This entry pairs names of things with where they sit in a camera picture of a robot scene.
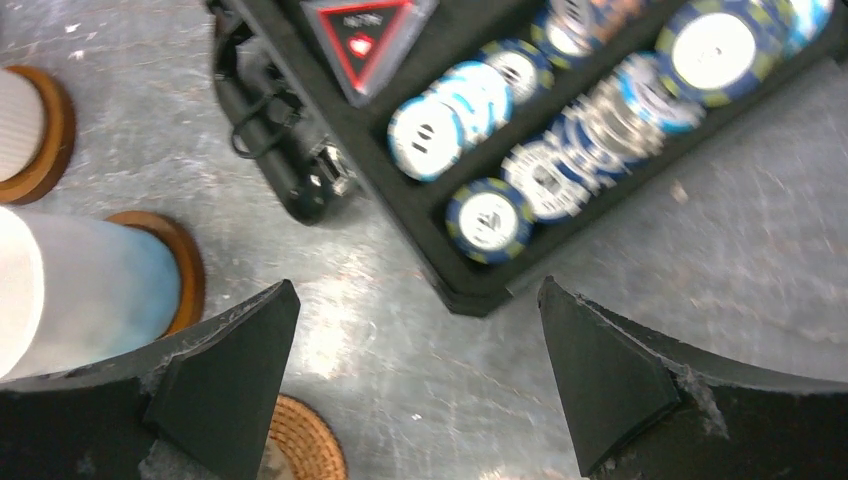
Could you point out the white mug dark handle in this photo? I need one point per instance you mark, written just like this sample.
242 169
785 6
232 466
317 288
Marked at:
22 123

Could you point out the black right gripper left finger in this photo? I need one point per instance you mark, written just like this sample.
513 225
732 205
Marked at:
194 405

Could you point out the light blue chip stack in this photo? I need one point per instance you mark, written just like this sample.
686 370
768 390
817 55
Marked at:
429 133

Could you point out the brown wooden coaster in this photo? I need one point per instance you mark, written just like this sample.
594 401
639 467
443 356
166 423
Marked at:
188 260
51 162

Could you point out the woven rattan coaster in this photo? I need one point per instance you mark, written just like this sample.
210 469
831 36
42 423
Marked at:
301 445

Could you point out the black poker chip case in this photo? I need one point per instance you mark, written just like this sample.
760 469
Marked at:
454 31

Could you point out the red black triangle card box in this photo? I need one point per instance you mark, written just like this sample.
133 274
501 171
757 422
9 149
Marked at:
365 42

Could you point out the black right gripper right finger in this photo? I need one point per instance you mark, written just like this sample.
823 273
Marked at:
642 405

